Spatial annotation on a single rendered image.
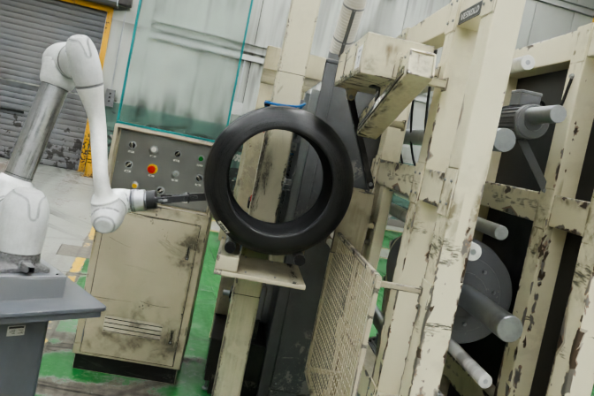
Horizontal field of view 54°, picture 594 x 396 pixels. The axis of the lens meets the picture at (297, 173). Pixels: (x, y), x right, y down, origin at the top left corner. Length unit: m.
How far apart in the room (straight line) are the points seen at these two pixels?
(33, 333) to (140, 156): 1.13
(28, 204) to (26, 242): 0.13
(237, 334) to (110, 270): 0.75
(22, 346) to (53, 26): 9.81
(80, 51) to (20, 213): 0.60
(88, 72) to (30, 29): 9.57
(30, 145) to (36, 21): 9.49
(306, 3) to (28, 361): 1.81
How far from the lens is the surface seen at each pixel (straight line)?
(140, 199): 2.37
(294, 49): 2.66
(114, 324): 3.18
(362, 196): 2.63
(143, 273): 3.08
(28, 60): 11.77
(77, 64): 2.26
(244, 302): 2.74
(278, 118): 2.25
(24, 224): 2.19
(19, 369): 2.33
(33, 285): 2.20
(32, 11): 11.90
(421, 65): 2.01
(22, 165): 2.39
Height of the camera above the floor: 1.36
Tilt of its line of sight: 3 degrees down
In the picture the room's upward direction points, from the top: 12 degrees clockwise
